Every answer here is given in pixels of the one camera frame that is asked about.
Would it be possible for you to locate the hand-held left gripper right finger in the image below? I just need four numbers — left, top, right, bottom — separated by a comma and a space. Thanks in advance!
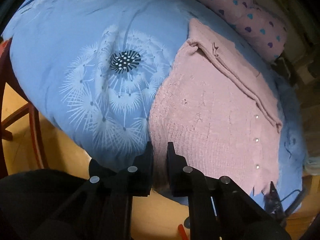
167, 142, 292, 240

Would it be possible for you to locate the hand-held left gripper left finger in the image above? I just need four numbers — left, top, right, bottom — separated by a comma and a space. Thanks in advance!
35, 141, 154, 240

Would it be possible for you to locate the pink knitted sweater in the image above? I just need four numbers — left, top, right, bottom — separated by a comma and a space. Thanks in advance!
149, 17, 283, 198

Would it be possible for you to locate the red pen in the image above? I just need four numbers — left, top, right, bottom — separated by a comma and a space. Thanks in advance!
177, 224, 188, 240

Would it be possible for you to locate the black clip hanger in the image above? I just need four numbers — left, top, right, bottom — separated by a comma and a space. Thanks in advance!
264, 181, 304, 221

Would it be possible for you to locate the red wooden chair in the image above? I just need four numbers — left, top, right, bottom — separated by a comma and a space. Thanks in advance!
0, 39, 49, 180

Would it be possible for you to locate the dark cloth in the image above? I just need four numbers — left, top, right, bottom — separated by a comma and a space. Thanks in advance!
271, 57, 301, 86

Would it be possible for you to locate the blue dandelion print blanket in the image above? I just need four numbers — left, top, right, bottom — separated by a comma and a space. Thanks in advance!
1, 0, 307, 213

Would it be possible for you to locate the pink heart print pillow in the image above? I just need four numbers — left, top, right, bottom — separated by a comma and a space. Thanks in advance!
177, 0, 288, 62

